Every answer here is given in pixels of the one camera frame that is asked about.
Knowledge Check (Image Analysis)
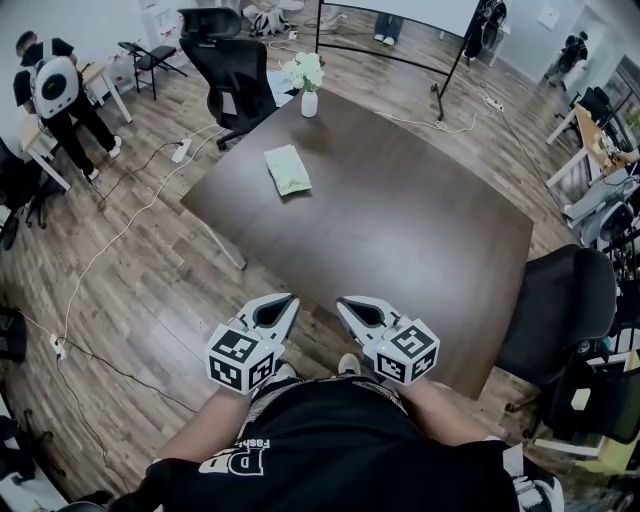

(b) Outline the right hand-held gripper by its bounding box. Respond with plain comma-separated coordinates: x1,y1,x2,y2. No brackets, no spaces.
335,295,442,387

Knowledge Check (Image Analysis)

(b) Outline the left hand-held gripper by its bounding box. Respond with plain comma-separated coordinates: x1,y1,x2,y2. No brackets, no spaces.
206,292,302,397

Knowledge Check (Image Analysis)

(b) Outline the green wet wipes pack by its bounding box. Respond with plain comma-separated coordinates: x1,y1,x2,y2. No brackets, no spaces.
263,144,314,198

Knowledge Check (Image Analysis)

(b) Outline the person's right forearm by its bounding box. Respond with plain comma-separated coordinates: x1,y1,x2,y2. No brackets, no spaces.
398,380,502,447

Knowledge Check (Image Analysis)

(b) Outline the person's left forearm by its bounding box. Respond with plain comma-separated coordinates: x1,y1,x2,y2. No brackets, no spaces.
158,383,252,462

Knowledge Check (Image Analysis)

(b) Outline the white table leg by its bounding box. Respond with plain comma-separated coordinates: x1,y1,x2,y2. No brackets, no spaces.
201,218,249,272

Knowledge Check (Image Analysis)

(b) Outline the person's black printed shirt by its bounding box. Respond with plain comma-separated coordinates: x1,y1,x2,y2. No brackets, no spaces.
115,377,566,512

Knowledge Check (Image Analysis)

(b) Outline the black padded office chair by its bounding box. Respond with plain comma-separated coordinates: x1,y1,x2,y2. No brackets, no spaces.
491,244,620,444

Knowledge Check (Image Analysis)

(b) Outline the black bag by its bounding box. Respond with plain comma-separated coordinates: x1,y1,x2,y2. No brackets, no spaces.
542,357,640,447

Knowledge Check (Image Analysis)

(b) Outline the white flower bouquet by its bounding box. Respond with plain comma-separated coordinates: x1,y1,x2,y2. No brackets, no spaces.
276,51,327,94

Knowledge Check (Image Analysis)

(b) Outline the black mesh office chair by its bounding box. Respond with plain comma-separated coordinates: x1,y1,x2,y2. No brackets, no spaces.
177,6,280,152

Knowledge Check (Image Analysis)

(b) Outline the white-legged wooden desk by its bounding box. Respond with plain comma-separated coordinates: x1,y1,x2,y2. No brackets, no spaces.
543,101,640,190
74,62,134,125

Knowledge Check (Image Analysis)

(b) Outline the black folding chair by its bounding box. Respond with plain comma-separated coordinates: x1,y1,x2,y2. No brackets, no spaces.
117,41,190,102

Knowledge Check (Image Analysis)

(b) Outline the white round backpack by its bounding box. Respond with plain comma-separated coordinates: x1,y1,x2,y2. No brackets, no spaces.
33,56,82,121

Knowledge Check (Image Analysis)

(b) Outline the long white cable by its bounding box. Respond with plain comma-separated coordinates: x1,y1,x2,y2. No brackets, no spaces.
62,124,231,346

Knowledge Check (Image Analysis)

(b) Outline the black cable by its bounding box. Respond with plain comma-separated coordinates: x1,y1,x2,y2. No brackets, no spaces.
97,141,181,214

